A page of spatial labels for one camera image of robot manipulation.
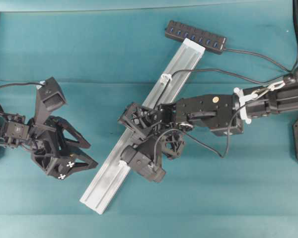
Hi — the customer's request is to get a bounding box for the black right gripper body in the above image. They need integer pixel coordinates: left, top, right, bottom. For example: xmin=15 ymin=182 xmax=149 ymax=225
xmin=139 ymin=103 xmax=197 ymax=159

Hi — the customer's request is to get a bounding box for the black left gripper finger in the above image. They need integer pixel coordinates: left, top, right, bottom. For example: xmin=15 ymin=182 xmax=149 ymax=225
xmin=31 ymin=147 xmax=98 ymax=180
xmin=52 ymin=116 xmax=91 ymax=149

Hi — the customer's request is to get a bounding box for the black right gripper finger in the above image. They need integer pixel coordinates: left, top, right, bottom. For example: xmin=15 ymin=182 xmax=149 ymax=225
xmin=131 ymin=125 xmax=163 ymax=146
xmin=118 ymin=102 xmax=154 ymax=133

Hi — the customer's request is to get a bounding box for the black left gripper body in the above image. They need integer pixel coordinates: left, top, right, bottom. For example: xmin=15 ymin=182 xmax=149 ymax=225
xmin=25 ymin=115 xmax=72 ymax=159

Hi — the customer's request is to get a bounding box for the black USB cable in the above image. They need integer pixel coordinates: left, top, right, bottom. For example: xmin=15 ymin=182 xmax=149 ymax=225
xmin=161 ymin=48 xmax=293 ymax=100

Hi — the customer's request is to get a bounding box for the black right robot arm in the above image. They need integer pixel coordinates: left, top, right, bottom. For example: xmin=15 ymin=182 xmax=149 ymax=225
xmin=119 ymin=66 xmax=298 ymax=165

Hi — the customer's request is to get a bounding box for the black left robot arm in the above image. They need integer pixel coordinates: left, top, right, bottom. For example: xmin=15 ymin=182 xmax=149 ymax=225
xmin=0 ymin=104 xmax=98 ymax=180

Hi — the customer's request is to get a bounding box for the black USB hub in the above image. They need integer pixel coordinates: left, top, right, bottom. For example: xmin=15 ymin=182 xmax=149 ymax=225
xmin=165 ymin=20 xmax=226 ymax=55

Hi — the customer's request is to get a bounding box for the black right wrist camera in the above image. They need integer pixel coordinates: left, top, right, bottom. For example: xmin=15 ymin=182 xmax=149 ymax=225
xmin=121 ymin=138 xmax=165 ymax=182

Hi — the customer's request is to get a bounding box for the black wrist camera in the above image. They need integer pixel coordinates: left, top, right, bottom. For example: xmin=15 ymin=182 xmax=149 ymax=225
xmin=121 ymin=138 xmax=165 ymax=182
xmin=34 ymin=77 xmax=67 ymax=124

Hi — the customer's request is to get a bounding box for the white ring near hub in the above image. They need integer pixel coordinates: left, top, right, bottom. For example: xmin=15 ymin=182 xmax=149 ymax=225
xmin=159 ymin=72 xmax=172 ymax=85

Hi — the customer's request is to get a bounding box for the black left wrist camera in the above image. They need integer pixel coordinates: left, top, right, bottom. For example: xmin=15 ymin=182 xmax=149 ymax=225
xmin=34 ymin=77 xmax=67 ymax=124

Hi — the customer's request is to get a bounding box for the silver aluminium rail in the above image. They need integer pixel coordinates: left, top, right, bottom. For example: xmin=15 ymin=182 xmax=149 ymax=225
xmin=79 ymin=38 xmax=206 ymax=215

